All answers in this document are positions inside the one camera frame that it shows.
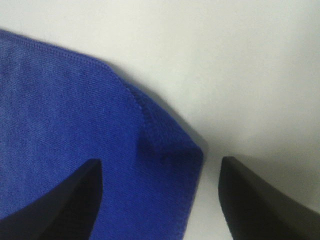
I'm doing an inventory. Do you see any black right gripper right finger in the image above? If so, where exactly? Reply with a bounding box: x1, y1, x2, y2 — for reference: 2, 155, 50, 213
218, 156, 320, 240

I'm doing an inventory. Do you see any blue microfibre towel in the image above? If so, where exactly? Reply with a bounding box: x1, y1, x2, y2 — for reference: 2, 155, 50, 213
0, 30, 203, 240

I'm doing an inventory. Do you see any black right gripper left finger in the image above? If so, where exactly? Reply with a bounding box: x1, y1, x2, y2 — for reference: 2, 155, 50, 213
0, 159, 103, 240

